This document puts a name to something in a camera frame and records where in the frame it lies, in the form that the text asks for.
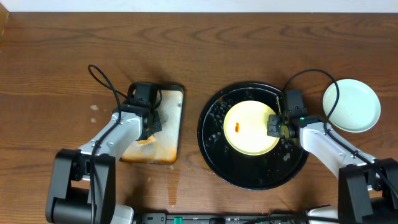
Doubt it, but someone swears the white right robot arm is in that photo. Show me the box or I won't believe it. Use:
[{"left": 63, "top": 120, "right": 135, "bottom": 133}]
[{"left": 267, "top": 114, "right": 397, "bottom": 223}]

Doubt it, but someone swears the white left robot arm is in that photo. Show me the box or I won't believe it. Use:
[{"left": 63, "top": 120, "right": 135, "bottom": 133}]
[{"left": 45, "top": 105, "right": 162, "bottom": 223}]

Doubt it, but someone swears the rectangular black soap tray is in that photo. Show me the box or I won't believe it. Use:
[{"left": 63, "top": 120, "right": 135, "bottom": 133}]
[{"left": 121, "top": 83, "right": 184, "bottom": 165}]

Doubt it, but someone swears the green yellow sponge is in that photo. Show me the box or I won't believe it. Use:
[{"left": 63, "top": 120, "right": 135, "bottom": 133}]
[{"left": 137, "top": 135, "right": 156, "bottom": 145}]

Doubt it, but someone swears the pale yellow plate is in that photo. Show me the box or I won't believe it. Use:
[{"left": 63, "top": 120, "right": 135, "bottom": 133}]
[{"left": 223, "top": 100, "right": 279, "bottom": 156}]

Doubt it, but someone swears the black rail at table edge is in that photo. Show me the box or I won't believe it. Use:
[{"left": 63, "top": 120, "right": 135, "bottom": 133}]
[{"left": 132, "top": 213, "right": 331, "bottom": 224}]

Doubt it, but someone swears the mint green plate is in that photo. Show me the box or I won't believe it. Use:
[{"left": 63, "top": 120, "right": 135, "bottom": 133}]
[{"left": 322, "top": 79, "right": 381, "bottom": 133}]

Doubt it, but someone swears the round black tray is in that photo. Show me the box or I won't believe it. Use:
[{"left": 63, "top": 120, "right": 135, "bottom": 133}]
[{"left": 197, "top": 82, "right": 308, "bottom": 190}]

